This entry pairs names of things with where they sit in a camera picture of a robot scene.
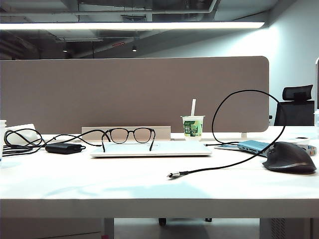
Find black charger cable with plug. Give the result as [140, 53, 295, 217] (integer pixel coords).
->
[166, 89, 287, 179]

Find brown desk divider panel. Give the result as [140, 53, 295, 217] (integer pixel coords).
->
[0, 55, 270, 135]

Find white desk leg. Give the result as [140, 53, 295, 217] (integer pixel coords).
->
[103, 218, 115, 239]

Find perforated white desk leg panel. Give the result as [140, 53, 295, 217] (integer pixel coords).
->
[259, 218, 312, 239]

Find silver closed laptop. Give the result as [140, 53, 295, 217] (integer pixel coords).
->
[89, 141, 213, 158]

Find green printed drink cup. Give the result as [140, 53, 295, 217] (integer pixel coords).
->
[181, 115, 206, 141]

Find black round eyeglasses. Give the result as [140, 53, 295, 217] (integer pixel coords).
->
[101, 127, 157, 153]

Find flat blue card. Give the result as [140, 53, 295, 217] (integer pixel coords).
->
[214, 144, 241, 151]

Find blue USB hub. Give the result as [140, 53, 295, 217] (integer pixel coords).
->
[237, 139, 271, 158]

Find long ceiling light strip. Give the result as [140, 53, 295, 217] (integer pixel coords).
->
[0, 21, 265, 31]

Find black power adapter brick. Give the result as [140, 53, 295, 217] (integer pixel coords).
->
[45, 143, 87, 155]

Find white tissue pack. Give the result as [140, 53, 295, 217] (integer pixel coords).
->
[4, 123, 44, 147]

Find black mesh office chair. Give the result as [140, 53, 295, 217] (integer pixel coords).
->
[274, 84, 316, 126]

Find black computer mouse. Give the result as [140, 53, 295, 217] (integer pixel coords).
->
[262, 141, 318, 175]

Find white device with black window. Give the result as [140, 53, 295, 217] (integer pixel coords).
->
[291, 135, 311, 146]

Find white paper cup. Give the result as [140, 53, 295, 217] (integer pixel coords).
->
[0, 120, 7, 160]

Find short black hub cable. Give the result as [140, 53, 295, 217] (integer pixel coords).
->
[205, 141, 240, 147]

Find black adapter cable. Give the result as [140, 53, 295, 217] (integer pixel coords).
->
[3, 128, 110, 158]

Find patterned grey lanyard strap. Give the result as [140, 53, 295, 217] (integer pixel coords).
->
[303, 144, 319, 157]

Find white rounded panel frame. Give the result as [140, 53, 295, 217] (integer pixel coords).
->
[315, 57, 319, 110]

